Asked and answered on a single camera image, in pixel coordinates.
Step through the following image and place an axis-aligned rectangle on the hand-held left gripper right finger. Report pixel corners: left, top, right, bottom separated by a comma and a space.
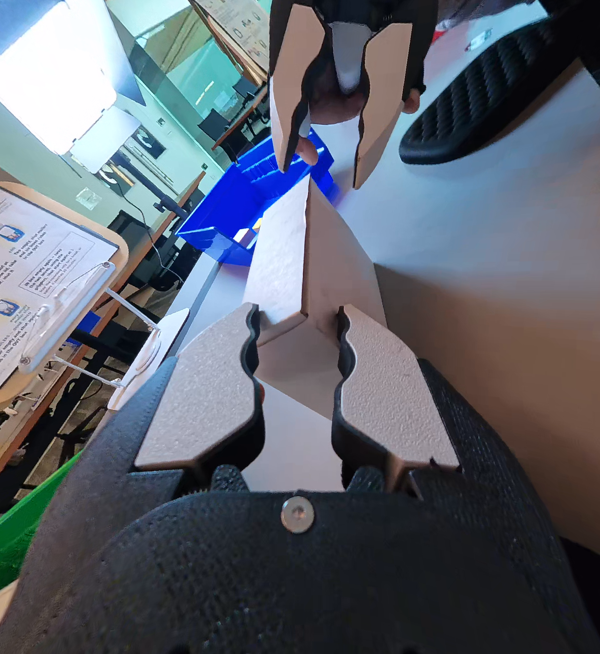
330, 304, 461, 492

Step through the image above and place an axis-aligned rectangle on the large printed instruction sheet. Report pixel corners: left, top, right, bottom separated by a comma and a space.
0, 174, 121, 391

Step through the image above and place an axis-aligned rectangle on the bright light panel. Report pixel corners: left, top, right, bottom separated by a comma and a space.
0, 0, 147, 174

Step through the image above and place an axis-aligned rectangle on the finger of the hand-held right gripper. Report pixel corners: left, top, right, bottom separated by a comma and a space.
269, 4, 327, 173
352, 21, 415, 191

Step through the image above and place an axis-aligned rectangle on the person's right hand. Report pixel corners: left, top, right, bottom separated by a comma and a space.
294, 61, 422, 167

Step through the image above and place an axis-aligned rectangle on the green plastic bin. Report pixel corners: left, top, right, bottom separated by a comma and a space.
0, 450, 83, 639

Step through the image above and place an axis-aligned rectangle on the blue plastic bin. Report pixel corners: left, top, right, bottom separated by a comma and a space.
174, 128, 339, 266

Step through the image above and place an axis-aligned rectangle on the black office chair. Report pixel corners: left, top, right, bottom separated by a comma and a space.
197, 106, 235, 151

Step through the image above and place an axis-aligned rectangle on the document stand with wooden board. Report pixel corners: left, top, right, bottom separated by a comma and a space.
190, 0, 271, 87
0, 181, 190, 412

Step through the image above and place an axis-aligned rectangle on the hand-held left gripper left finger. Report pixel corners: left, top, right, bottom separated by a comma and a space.
134, 301, 266, 473

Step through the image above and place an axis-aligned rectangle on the cardboard strip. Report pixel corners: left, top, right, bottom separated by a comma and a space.
241, 174, 388, 422

